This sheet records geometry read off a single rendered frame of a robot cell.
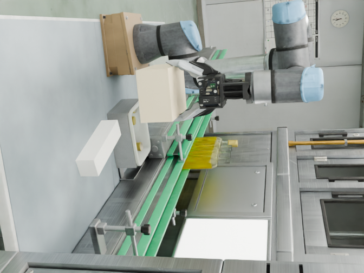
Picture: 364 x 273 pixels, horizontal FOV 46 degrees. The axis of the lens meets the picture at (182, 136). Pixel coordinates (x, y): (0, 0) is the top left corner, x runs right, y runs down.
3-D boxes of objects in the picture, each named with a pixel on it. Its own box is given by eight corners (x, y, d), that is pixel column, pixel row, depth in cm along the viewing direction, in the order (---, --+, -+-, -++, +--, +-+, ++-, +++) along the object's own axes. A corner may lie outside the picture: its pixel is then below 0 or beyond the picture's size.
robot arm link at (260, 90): (271, 68, 100) (272, 103, 102) (251, 69, 101) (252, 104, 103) (270, 71, 93) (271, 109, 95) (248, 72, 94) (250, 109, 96)
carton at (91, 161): (75, 160, 132) (93, 160, 131) (101, 120, 152) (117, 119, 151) (80, 176, 135) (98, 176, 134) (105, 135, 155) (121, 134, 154)
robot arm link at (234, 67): (178, 53, 171) (317, 34, 142) (184, 90, 175) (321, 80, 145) (161, 57, 162) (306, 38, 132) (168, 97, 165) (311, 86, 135)
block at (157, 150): (148, 159, 182) (164, 159, 180) (144, 138, 178) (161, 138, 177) (150, 155, 185) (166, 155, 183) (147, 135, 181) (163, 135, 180)
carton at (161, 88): (135, 70, 97) (167, 68, 95) (154, 64, 112) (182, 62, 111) (141, 122, 100) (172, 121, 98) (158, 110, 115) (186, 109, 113)
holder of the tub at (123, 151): (119, 180, 167) (138, 180, 165) (106, 114, 156) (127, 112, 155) (132, 161, 182) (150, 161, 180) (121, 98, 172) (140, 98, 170)
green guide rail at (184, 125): (164, 140, 182) (183, 140, 180) (164, 137, 181) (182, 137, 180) (217, 51, 339) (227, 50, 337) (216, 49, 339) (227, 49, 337)
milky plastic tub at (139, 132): (117, 168, 164) (139, 168, 163) (107, 113, 156) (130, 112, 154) (131, 149, 180) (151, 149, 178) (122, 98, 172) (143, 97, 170)
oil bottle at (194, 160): (170, 169, 191) (218, 169, 186) (168, 158, 189) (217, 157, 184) (173, 163, 196) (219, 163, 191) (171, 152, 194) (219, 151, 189)
